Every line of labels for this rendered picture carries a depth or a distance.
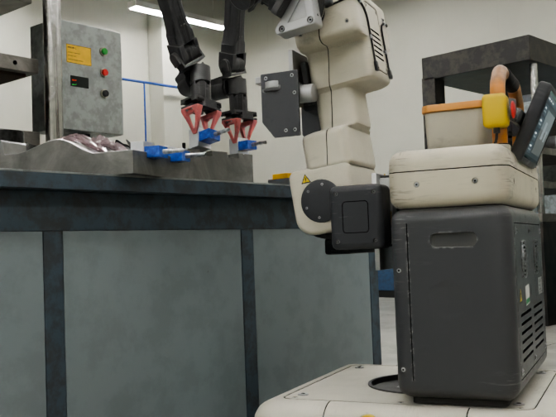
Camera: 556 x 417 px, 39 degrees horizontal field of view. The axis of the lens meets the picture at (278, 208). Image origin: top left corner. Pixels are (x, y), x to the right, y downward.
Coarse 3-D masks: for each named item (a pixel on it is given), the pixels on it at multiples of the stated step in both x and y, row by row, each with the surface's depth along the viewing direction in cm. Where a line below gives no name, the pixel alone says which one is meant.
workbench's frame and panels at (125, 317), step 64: (0, 192) 167; (64, 192) 179; (128, 192) 190; (192, 192) 203; (256, 192) 222; (0, 256) 166; (64, 256) 178; (128, 256) 192; (192, 256) 208; (256, 256) 228; (320, 256) 251; (0, 320) 165; (64, 320) 177; (128, 320) 191; (192, 320) 207; (256, 320) 226; (320, 320) 249; (0, 384) 165; (64, 384) 176; (128, 384) 190; (192, 384) 206; (256, 384) 224
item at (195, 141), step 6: (198, 132) 217; (204, 132) 215; (210, 132) 214; (216, 132) 214; (222, 132) 213; (192, 138) 218; (198, 138) 216; (204, 138) 215; (210, 138) 215; (216, 138) 216; (192, 144) 217; (198, 144) 216; (204, 144) 218; (210, 144) 220; (204, 150) 220
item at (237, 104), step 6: (234, 96) 248; (240, 96) 247; (246, 96) 248; (234, 102) 247; (240, 102) 247; (246, 102) 248; (234, 108) 247; (240, 108) 247; (246, 108) 248; (222, 114) 247; (228, 114) 248; (252, 114) 250
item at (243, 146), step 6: (240, 138) 248; (246, 138) 250; (234, 144) 247; (240, 144) 246; (246, 144) 244; (252, 144) 245; (258, 144) 243; (264, 144) 242; (234, 150) 247; (240, 150) 246; (246, 150) 247; (252, 150) 248
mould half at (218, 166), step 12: (204, 156) 216; (216, 156) 220; (240, 156) 227; (192, 168) 213; (204, 168) 216; (216, 168) 220; (228, 168) 223; (240, 168) 227; (252, 168) 231; (228, 180) 223; (240, 180) 227; (252, 180) 231
